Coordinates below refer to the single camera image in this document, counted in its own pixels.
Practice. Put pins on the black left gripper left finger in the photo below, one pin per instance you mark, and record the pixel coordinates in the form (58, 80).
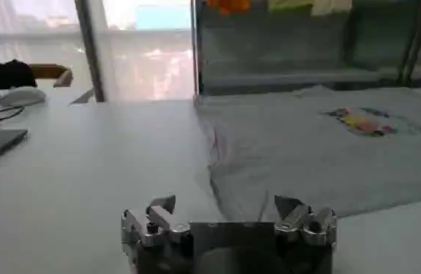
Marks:
(158, 223)

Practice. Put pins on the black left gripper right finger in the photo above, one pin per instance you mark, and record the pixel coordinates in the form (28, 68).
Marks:
(307, 225)

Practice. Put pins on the grey printed polo shirt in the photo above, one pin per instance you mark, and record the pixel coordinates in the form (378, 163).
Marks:
(307, 167)

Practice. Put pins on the white metal shelf with clothes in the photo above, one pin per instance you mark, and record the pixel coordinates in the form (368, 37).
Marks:
(270, 48)

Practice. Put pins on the brown wooden chair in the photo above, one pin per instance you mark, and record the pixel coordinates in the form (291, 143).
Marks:
(52, 71)

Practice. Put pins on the white computer mouse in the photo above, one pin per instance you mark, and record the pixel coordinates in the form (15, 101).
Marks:
(22, 96)

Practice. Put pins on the black jacket with white stripes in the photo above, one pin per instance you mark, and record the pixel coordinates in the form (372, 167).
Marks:
(2, 74)

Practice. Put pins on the grey window frame post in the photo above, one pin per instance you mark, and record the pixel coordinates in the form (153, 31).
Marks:
(90, 48)

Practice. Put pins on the dark metal glass-frame pole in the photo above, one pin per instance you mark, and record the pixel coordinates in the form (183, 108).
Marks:
(415, 37)

